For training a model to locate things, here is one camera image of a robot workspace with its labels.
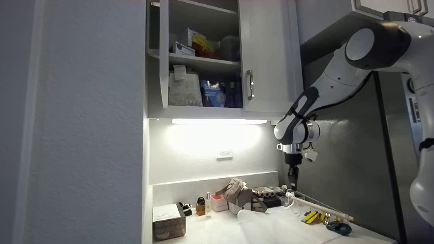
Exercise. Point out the clear plastic container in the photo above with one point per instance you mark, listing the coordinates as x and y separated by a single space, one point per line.
230 47

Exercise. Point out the small white blue box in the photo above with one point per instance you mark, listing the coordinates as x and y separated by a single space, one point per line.
182 49

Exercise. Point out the small clear bottle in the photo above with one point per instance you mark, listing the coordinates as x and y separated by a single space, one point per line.
208 204

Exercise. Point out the white wall cabinet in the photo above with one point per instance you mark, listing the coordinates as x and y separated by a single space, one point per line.
204 112

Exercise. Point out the brown box white lid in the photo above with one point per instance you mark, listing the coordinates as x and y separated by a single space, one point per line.
169 223

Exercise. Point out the round dark magnet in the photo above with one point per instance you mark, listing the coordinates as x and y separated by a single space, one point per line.
410 84

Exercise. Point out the amber glass bottle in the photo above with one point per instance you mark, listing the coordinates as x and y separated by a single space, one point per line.
201 206

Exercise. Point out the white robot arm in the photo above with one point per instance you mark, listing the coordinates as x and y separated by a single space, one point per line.
353 72

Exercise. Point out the dark box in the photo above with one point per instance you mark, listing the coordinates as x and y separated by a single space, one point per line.
272 198

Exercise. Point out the pink white box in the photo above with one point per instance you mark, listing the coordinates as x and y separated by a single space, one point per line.
219 203

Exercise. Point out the yellow red package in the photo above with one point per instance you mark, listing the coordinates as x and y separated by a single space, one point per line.
203 44

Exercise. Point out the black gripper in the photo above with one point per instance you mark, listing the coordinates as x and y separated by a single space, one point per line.
294 161

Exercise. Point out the small black object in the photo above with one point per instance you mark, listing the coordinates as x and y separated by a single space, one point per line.
185 208

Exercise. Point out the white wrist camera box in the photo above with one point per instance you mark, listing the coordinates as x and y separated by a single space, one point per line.
311 154

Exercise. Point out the white wall outlet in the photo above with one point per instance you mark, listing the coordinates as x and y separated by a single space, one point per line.
225 156

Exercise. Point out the small glass jar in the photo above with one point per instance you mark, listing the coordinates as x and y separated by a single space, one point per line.
288 198

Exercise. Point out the under-cabinet light strip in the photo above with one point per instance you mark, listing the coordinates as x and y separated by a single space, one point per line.
219 120

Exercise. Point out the clear plastic bag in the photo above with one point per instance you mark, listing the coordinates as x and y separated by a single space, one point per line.
272 225

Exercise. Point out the small brown object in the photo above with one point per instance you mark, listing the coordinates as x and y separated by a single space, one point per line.
258 203

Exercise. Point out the stainless steel refrigerator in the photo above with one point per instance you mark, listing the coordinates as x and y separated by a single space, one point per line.
362 180

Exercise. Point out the Los Angeles poster magnet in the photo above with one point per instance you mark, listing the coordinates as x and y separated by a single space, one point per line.
414 110

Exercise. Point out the white cabinet door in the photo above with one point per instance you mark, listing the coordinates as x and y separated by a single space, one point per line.
165 54

